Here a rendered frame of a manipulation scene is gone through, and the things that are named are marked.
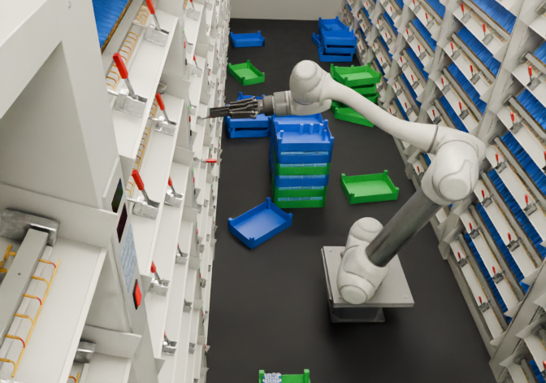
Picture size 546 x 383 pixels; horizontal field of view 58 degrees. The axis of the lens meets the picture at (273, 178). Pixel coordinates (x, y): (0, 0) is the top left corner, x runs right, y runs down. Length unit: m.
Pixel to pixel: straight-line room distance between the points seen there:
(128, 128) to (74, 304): 0.30
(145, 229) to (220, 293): 1.62
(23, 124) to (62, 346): 0.19
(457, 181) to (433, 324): 1.03
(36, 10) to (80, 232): 0.24
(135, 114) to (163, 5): 0.44
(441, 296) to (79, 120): 2.31
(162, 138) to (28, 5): 0.70
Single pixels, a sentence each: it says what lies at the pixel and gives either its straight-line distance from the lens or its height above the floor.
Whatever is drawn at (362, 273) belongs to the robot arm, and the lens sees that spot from 1.94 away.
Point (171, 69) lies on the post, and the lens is 1.20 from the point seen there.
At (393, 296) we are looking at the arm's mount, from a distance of 2.23.
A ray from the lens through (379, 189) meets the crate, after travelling 3.14.
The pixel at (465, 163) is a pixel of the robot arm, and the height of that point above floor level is 1.02.
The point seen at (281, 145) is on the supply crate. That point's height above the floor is 0.44.
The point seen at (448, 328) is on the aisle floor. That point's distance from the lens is 2.50.
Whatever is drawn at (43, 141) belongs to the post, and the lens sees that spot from 0.48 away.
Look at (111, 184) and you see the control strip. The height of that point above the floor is 1.56.
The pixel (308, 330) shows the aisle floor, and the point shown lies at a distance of 2.33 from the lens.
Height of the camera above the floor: 1.88
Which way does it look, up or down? 37 degrees down
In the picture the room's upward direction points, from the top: 3 degrees clockwise
